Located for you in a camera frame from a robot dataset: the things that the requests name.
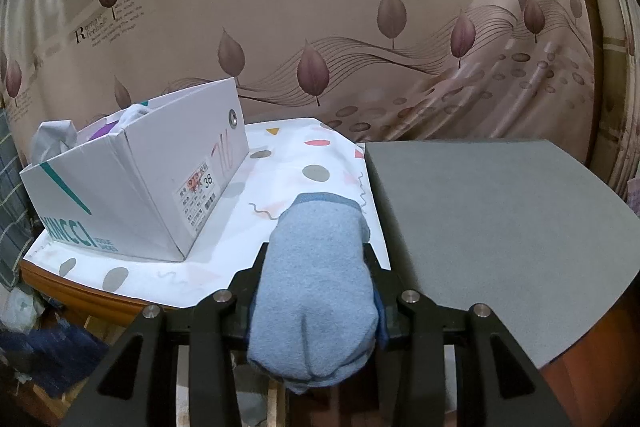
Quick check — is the white plastic bag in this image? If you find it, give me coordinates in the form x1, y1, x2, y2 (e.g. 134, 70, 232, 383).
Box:
0, 287, 41, 333

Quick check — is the beige leaf print curtain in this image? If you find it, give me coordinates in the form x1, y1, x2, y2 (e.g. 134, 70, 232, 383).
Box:
0, 0, 601, 152

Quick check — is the grey plaid cloth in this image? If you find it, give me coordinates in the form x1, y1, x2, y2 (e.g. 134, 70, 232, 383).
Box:
0, 107, 36, 293

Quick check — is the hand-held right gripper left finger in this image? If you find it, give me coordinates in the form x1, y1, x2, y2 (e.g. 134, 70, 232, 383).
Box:
60, 242, 272, 427

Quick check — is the purple underwear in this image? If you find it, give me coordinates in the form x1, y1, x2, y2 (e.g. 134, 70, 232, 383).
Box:
87, 119, 123, 142

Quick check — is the light grey underwear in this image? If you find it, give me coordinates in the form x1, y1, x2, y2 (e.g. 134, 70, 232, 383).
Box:
31, 120, 78, 165

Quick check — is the light blue underwear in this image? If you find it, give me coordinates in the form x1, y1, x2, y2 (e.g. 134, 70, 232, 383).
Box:
246, 192, 388, 395

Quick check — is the dark blue cloth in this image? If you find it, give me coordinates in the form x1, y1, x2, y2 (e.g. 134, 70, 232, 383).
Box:
0, 324, 108, 403

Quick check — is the wooden drawer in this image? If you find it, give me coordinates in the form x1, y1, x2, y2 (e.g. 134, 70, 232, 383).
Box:
265, 379, 282, 427

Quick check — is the white underwear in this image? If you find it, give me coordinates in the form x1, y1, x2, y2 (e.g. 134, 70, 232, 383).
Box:
117, 103, 152, 128

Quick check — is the white dotted cloth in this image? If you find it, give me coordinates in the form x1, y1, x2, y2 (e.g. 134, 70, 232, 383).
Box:
20, 119, 393, 310

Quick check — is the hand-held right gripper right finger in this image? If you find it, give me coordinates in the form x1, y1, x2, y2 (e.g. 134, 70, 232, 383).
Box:
362, 243, 571, 427

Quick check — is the white shoe box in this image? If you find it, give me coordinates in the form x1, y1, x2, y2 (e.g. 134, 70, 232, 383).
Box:
19, 77, 251, 264

